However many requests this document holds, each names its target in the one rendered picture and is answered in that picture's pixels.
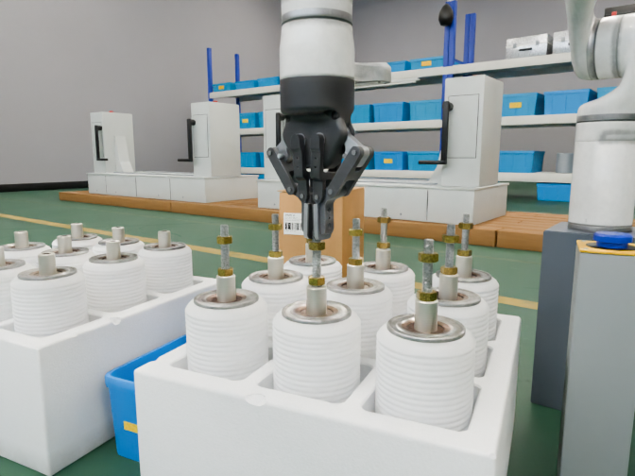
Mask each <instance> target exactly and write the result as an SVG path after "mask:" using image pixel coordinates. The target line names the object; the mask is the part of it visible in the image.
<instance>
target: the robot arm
mask: <svg viewBox="0 0 635 476"><path fill-rule="evenodd" d="M596 1H597V0H565V6H566V14H567V23H568V32H569V42H570V51H571V62H572V65H573V68H574V71H575V74H576V75H577V77H579V78H580V79H583V80H597V79H610V78H620V77H622V81H621V83H620V84H619V86H618V87H617V88H615V89H614V90H613V91H611V92H610V93H608V94H606V95H604V96H602V97H600V98H598V99H595V100H593V101H591V102H588V103H585V104H583V105H582V106H580V107H579V109H578V111H577V117H576V122H577V124H576V128H575V151H574V162H573V173H572V185H571V196H570V206H569V217H568V228H569V229H571V230H581V231H588V232H598V231H616V232H623V233H627V232H632V222H633V214H634V206H635V13H629V14H623V15H617V16H611V17H606V18H600V19H598V18H596V17H595V16H594V12H593V9H594V6H595V3H596ZM281 2H282V35H281V42H280V110H281V113H282V114H283V115H284V117H285V126H284V129H283V140H282V141H281V142H280V143H279V144H278V145H277V146H276V147H270V148H269V149H268V150H267V152H266V154H267V156H268V158H269V160H270V162H271V164H272V166H273V168H274V169H275V171H276V173H277V175H278V177H279V179H280V181H281V183H282V184H283V187H284V189H285V190H286V192H287V193H288V194H289V195H294V196H296V197H298V198H299V200H300V201H301V229H302V231H303V236H304V238H307V239H313V238H312V236H313V237H314V239H315V240H325V239H329V238H330V237H331V235H332V233H333V231H334V203H335V201H336V200H337V199H338V198H340V197H342V196H348V195H349V194H350V192H351V191H352V189H353V187H354V186H355V184H356V182H357V181H358V180H359V179H360V177H361V175H362V174H363V172H364V171H365V169H366V167H367V166H368V164H369V162H370V160H371V159H372V157H373V156H374V149H373V148H372V147H371V146H363V145H362V144H361V143H360V142H359V141H358V140H357V139H356V138H354V128H353V126H352V121H351V116H352V113H353V111H354V87H364V86H372V85H380V84H387V83H390V82H391V67H390V66H389V65H388V64H387V63H386V62H369V63H359V62H354V42H353V35H352V0H281ZM342 159H344V161H343V162H342V163H341V160H342ZM306 169H311V171H307V170H306ZM324 169H328V170H327V171H324ZM309 179H310V186H309ZM325 181H326V182H325ZM312 231H313V232H312ZM312 233H313V235H312Z"/></svg>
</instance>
